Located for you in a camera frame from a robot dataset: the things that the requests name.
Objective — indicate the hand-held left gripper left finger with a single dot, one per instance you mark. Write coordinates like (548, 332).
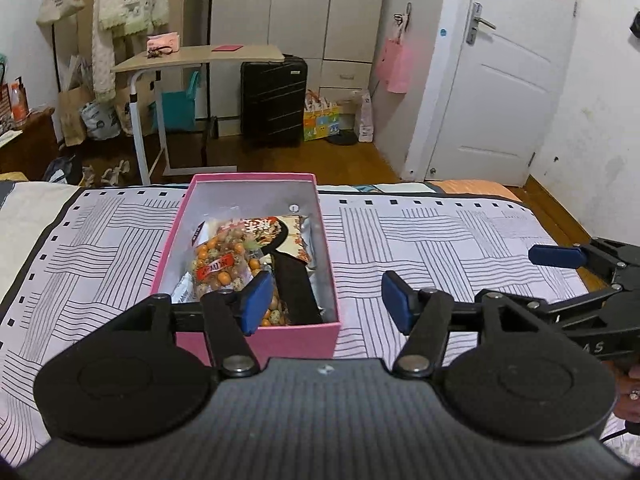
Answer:
(256, 302)

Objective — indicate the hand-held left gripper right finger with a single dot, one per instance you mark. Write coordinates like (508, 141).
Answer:
(395, 302)

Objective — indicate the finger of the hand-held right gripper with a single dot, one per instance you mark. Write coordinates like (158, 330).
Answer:
(555, 256)
(575, 306)

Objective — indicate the beige noodle packet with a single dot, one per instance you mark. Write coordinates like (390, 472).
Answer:
(295, 280)

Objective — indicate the clear bag of coated nuts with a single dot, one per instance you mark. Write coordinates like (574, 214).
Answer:
(225, 265)

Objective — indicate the pink cardboard box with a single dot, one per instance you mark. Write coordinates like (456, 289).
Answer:
(300, 340)

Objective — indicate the person's right hand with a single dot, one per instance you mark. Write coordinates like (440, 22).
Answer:
(630, 390)

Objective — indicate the line patterned bed sheet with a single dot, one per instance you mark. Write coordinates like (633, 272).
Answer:
(425, 240)

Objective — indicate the white snack packet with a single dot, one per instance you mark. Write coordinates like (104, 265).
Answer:
(185, 287)

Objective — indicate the white door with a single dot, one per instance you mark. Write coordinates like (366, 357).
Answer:
(510, 90)

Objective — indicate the black round floor object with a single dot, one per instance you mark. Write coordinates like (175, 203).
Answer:
(342, 138)

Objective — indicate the white plastic bag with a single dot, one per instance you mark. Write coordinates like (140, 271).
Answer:
(364, 120)

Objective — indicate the white slipper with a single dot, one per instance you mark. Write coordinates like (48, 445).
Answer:
(88, 176)
(115, 174)

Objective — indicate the colourful carton on floor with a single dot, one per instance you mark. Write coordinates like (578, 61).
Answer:
(322, 122)

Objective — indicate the black suitcase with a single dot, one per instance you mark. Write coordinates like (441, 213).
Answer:
(272, 102)

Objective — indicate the teal bag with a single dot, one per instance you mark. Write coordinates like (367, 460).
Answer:
(175, 107)

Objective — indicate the white cabinet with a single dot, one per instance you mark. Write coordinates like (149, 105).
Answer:
(430, 85)

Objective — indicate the black bag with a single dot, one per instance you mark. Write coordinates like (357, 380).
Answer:
(62, 170)

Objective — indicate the pink paper bag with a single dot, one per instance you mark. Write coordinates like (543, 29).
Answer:
(395, 67)

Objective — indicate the brown paper bag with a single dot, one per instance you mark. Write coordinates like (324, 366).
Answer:
(72, 120)
(127, 105)

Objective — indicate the white printed bag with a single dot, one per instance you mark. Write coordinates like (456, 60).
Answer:
(100, 122)

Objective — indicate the cream bed cover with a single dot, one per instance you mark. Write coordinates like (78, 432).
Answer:
(30, 220)

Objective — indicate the wooden side table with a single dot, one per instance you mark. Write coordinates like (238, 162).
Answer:
(200, 55)

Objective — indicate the red card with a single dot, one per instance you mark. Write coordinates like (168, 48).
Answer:
(227, 48)

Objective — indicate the pink pouch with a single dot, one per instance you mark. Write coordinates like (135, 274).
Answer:
(164, 44)

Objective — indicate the wooden nightstand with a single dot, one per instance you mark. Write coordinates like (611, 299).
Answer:
(27, 145)

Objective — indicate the white wardrobe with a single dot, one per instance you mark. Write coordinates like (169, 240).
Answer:
(300, 10)

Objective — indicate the orange bottle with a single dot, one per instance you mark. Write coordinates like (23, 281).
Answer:
(19, 102)

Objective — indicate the white knit cardigan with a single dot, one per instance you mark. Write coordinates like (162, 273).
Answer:
(130, 0)

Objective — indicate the wall hook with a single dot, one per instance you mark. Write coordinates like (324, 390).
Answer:
(404, 17)

